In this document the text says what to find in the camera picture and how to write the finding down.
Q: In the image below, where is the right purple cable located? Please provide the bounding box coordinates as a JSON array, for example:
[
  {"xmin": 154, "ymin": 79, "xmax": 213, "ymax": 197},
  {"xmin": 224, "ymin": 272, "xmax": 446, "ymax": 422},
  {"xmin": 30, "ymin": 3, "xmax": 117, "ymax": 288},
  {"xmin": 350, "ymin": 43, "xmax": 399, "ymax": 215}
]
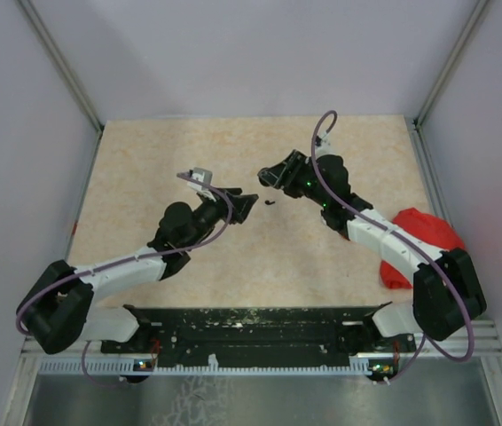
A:
[{"xmin": 310, "ymin": 109, "xmax": 477, "ymax": 363}]

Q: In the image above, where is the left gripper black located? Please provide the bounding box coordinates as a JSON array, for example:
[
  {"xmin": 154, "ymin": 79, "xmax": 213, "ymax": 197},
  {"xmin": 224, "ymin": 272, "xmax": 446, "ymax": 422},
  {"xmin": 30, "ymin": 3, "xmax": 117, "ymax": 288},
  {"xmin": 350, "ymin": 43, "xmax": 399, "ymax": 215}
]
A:
[{"xmin": 184, "ymin": 185, "xmax": 258, "ymax": 250}]

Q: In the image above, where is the white cable duct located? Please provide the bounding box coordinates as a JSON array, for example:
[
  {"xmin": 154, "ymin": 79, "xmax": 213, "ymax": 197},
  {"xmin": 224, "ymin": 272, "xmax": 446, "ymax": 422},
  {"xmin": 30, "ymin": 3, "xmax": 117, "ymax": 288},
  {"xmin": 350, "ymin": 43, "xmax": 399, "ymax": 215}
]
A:
[{"xmin": 38, "ymin": 355, "xmax": 379, "ymax": 376}]

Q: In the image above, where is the red cloth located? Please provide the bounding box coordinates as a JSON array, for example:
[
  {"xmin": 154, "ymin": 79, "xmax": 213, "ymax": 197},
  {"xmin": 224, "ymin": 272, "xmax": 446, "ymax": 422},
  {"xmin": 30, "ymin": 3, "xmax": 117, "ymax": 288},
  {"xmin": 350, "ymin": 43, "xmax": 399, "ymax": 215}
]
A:
[{"xmin": 380, "ymin": 208, "xmax": 467, "ymax": 289}]

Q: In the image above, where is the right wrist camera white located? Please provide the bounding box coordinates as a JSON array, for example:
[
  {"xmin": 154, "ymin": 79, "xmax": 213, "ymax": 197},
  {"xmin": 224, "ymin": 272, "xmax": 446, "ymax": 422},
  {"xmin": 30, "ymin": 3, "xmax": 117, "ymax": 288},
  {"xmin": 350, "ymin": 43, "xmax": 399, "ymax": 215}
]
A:
[{"xmin": 314, "ymin": 136, "xmax": 333, "ymax": 158}]

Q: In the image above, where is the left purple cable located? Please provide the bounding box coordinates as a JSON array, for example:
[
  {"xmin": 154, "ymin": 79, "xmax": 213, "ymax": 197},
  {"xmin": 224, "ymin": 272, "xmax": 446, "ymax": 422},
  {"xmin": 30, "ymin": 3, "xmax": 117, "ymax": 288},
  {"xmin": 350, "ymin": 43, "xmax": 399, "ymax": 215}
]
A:
[{"xmin": 14, "ymin": 172, "xmax": 235, "ymax": 336}]

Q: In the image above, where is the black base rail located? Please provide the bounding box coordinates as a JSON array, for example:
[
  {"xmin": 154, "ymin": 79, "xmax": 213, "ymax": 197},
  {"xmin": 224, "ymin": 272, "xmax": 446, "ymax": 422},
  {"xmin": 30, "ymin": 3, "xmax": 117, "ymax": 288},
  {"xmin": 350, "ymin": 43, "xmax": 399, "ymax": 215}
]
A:
[{"xmin": 101, "ymin": 306, "xmax": 416, "ymax": 368}]

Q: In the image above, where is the left aluminium frame post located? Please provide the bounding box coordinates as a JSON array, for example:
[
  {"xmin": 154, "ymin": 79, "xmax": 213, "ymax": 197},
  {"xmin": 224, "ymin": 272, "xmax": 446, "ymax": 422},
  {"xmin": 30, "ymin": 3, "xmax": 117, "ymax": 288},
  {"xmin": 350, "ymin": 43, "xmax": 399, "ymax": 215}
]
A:
[{"xmin": 15, "ymin": 0, "xmax": 104, "ymax": 134}]

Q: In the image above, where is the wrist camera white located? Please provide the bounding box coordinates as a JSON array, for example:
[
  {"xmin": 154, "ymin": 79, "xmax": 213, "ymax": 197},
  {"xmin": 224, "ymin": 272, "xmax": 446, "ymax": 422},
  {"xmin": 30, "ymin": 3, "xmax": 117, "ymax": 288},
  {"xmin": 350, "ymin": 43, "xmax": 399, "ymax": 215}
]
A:
[
  {"xmin": 187, "ymin": 168, "xmax": 214, "ymax": 200},
  {"xmin": 314, "ymin": 136, "xmax": 333, "ymax": 158}
]

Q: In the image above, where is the right aluminium frame post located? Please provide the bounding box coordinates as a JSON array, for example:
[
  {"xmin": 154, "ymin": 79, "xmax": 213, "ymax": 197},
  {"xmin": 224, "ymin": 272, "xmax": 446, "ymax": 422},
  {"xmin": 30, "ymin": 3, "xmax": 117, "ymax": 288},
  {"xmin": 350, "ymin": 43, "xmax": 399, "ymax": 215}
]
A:
[{"xmin": 412, "ymin": 0, "xmax": 494, "ymax": 130}]

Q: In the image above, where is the purple cable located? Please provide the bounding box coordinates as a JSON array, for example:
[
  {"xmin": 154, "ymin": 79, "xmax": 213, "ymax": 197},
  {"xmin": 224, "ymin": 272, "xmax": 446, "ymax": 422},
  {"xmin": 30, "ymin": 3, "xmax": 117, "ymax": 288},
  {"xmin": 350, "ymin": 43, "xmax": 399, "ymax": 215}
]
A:
[
  {"xmin": 14, "ymin": 172, "xmax": 235, "ymax": 336},
  {"xmin": 310, "ymin": 109, "xmax": 477, "ymax": 363}
]

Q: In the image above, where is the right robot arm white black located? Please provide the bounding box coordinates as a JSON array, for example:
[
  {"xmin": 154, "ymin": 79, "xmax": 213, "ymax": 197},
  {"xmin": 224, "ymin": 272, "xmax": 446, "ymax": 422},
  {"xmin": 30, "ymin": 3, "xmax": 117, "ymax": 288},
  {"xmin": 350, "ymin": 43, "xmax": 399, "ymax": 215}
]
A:
[{"xmin": 258, "ymin": 150, "xmax": 487, "ymax": 351}]

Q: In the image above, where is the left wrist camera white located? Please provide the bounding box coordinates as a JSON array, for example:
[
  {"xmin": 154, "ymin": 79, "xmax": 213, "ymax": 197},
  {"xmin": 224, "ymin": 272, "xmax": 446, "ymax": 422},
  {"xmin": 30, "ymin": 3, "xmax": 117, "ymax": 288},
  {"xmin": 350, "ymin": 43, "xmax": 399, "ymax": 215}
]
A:
[{"xmin": 187, "ymin": 168, "xmax": 214, "ymax": 200}]

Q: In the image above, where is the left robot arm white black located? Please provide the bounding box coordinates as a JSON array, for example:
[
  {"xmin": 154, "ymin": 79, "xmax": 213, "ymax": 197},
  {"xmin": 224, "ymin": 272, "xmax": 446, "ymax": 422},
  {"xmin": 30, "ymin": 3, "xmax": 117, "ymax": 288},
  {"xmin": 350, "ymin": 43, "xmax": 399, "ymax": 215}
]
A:
[{"xmin": 15, "ymin": 188, "xmax": 259, "ymax": 354}]

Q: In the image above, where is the aluminium frame post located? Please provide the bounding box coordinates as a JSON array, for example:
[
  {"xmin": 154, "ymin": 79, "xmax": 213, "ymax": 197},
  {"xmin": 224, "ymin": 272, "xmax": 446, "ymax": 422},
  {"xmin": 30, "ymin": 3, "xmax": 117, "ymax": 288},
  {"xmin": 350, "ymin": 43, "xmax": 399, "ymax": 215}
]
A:
[
  {"xmin": 412, "ymin": 0, "xmax": 494, "ymax": 130},
  {"xmin": 15, "ymin": 0, "xmax": 104, "ymax": 134}
]

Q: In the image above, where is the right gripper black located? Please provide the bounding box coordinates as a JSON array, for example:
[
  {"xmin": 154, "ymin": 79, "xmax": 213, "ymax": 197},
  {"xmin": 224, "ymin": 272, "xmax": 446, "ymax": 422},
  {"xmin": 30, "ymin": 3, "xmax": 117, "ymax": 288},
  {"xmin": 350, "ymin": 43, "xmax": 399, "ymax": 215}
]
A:
[{"xmin": 259, "ymin": 150, "xmax": 329, "ymax": 208}]

